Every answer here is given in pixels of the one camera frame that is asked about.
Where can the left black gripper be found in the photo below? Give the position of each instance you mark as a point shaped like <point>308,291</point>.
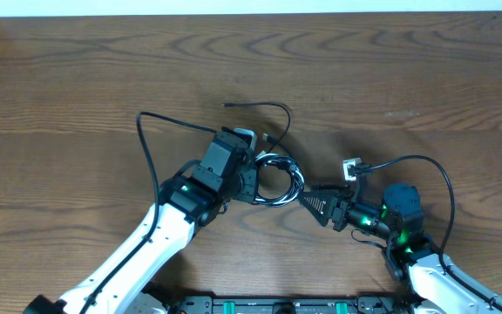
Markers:
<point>249,198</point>

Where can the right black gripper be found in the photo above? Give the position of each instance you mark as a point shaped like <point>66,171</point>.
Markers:
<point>335,207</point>

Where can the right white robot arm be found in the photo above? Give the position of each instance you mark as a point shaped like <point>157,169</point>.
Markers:
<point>434,283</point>

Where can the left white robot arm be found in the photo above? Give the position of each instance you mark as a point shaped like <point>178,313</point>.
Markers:
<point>183,207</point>

